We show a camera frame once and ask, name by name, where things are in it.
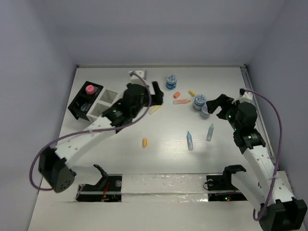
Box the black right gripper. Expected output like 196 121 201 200
206 93 240 131

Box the yellow highlighter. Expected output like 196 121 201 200
149 105 161 115

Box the blue slime jar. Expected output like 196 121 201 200
166 75 178 90
192 94 207 110

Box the clear jar of clips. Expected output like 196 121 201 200
80 103 89 113

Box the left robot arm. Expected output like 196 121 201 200
38 81 164 193

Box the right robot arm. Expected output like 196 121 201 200
206 94 308 231

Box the orange highlighter cap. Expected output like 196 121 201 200
173 92 180 99

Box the orange highlighter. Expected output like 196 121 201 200
173 99 191 105

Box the yellow highlighter cap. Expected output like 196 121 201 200
188 90 195 96

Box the green highlighter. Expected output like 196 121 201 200
206 124 214 142

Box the blue highlighter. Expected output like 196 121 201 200
186 131 193 151

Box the amber highlighter cap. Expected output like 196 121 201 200
142 138 148 148

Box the white slotted organizer box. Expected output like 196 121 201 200
86 89 122 123

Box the black organizer box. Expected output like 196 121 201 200
68 81 104 121

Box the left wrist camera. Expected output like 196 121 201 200
128 69 147 80

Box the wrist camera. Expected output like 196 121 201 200
238 89 253 103
128 69 147 80

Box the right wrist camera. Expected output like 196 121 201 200
238 89 253 103

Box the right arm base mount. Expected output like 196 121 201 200
203 165 247 202

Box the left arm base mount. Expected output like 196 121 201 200
75 165 122 202

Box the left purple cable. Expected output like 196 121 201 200
29 71 152 191

